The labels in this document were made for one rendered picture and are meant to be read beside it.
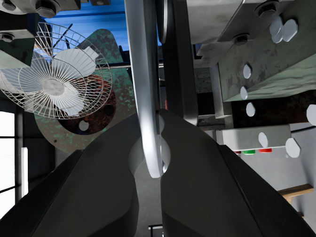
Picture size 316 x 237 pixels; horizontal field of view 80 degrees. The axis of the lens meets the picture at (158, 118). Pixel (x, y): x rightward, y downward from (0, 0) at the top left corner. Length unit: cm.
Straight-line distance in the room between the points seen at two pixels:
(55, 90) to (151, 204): 637
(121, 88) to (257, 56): 136
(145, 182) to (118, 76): 568
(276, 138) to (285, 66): 25
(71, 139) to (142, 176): 545
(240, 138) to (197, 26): 28
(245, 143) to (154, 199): 673
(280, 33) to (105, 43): 156
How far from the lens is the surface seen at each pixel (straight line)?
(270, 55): 30
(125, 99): 157
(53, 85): 111
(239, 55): 37
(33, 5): 34
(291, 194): 125
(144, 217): 733
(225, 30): 28
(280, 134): 50
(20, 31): 40
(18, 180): 610
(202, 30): 26
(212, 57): 43
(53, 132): 172
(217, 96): 48
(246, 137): 46
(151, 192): 706
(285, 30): 27
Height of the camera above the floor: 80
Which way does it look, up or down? 2 degrees down
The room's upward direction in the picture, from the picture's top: 95 degrees counter-clockwise
